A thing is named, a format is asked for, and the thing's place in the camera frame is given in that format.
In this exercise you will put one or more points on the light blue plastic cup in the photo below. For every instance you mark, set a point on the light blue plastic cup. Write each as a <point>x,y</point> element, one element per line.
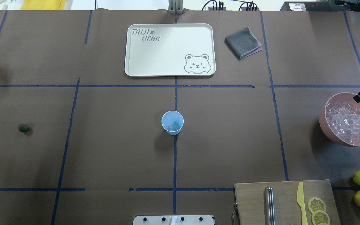
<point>170,117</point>

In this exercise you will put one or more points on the yellow plastic knife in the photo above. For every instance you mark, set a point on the yellow plastic knife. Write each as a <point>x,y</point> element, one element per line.
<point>301,203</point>

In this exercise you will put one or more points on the black power box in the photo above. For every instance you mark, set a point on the black power box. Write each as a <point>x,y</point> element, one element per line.
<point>303,6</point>

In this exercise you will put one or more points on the yellow cloth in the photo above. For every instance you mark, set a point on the yellow cloth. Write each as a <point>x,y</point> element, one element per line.
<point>43,5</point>

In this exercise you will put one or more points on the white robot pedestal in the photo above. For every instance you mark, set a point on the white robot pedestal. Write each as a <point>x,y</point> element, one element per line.
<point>174,220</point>

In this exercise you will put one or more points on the cream bear tray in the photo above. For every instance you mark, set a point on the cream bear tray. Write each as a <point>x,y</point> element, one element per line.
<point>160,50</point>

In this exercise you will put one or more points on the clear ice cube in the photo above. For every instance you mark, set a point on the clear ice cube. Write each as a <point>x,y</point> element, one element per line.
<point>174,127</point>

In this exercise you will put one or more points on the wooden cutting board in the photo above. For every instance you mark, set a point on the wooden cutting board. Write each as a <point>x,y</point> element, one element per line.
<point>250,201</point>

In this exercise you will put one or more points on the pink bowl of ice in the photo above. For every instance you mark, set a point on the pink bowl of ice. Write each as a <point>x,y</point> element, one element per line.
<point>340,119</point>

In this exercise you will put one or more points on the aluminium frame post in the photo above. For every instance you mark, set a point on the aluminium frame post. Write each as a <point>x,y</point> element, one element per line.
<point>175,7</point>

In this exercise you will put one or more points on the red strawberry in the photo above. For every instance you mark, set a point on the red strawberry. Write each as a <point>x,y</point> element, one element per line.
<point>23,128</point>

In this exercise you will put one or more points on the lemon slice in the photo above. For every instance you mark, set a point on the lemon slice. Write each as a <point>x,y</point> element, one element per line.
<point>316,204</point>
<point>320,218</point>

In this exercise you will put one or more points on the grey folded cloth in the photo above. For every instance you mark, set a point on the grey folded cloth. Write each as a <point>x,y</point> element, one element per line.
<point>243,43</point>

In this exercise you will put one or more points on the steel rod black tip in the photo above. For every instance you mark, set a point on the steel rod black tip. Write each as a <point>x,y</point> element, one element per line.
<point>269,206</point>

